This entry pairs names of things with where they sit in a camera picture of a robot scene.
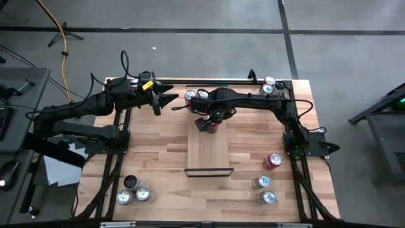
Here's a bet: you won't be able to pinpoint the black computer mouse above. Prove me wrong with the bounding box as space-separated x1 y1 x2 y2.
0 160 20 192

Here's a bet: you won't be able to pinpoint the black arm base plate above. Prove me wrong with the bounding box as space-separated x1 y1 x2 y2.
84 131 130 156
283 131 341 158

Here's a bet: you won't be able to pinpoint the metal clamp tool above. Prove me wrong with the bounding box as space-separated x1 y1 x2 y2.
15 78 36 96

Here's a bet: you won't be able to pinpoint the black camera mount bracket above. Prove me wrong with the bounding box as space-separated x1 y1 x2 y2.
247 68 259 84

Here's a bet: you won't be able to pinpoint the black keyboard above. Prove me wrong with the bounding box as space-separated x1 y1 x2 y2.
0 106 14 142

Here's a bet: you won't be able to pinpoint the black caster wheel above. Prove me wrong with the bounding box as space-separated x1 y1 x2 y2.
27 205 41 219

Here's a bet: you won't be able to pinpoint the dark red soda can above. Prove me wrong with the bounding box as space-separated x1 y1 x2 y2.
184 89 197 112

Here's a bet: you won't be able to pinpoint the silver can blue tab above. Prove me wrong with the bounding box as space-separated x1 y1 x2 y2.
256 190 277 205
252 174 272 190

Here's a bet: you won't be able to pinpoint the silver metal bracket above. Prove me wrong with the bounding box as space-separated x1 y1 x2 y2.
99 221 137 228
277 222 313 228

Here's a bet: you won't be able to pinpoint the yellow extension cable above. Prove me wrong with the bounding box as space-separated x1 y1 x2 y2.
35 0 72 104

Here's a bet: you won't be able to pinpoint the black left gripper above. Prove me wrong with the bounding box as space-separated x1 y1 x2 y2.
126 79 180 117

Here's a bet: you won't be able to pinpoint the white paper sheets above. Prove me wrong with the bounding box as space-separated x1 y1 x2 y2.
42 142 87 187

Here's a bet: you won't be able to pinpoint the blue silver energy drink can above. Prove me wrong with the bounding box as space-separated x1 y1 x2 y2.
259 84 275 96

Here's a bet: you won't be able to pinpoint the grey desk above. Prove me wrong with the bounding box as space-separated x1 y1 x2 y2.
0 66 51 224

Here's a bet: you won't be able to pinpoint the black tripod stand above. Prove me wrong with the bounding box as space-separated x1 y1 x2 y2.
47 21 85 48

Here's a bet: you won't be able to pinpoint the black beam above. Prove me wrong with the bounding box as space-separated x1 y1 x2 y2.
21 132 87 168

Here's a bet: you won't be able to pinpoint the black metal cart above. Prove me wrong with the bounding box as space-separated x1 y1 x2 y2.
347 81 405 186

